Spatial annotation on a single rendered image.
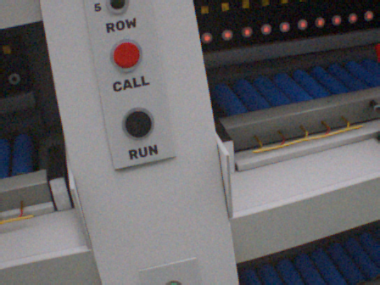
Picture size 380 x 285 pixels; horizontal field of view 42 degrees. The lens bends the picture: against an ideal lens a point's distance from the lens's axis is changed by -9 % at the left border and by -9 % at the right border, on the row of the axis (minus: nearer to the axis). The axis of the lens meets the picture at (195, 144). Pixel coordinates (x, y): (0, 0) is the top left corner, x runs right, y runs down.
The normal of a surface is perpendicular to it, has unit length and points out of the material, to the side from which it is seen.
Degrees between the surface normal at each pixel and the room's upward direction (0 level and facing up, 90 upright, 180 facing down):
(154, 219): 90
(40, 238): 18
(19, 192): 108
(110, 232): 90
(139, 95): 90
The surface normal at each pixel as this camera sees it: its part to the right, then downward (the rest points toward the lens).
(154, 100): 0.22, 0.19
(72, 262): 0.26, 0.47
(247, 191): -0.09, -0.85
